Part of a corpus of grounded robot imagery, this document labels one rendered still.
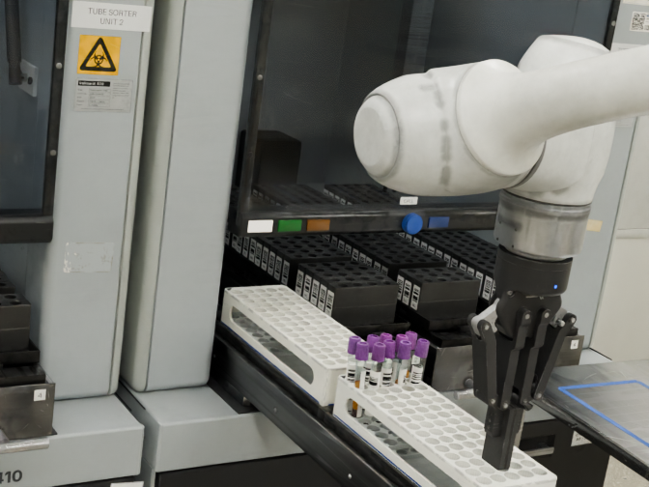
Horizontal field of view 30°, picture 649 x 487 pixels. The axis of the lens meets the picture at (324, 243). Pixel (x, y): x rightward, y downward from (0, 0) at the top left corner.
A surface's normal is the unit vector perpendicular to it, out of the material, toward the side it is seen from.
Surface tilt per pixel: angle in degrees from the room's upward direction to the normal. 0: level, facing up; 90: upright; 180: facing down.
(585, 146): 92
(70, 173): 90
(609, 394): 0
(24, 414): 90
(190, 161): 90
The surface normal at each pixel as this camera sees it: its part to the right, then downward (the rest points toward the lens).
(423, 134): 0.07, 0.11
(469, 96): -0.05, -0.33
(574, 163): 0.47, 0.47
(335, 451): -0.86, 0.03
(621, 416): 0.14, -0.95
